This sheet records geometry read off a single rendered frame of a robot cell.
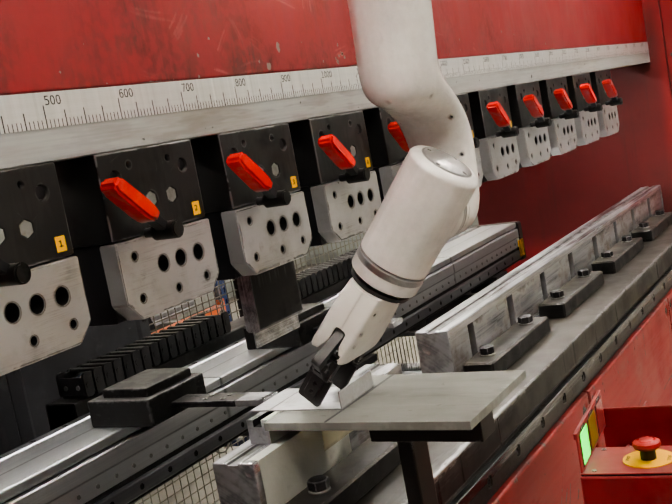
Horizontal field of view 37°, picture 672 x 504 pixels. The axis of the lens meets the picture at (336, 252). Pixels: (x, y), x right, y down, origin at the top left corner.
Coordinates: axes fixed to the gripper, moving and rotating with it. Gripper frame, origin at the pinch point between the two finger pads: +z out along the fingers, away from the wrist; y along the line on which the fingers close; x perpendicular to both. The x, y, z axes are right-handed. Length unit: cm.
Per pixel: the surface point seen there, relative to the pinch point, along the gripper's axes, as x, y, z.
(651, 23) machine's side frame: -28, -216, -33
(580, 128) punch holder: -14, -131, -13
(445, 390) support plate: 12.5, -2.2, -7.5
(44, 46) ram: -29, 33, -31
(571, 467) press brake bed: 29, -57, 20
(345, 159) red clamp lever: -15.4, -11.5, -20.7
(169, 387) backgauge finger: -18.8, 0.4, 16.0
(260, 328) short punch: -9.2, 4.3, -2.8
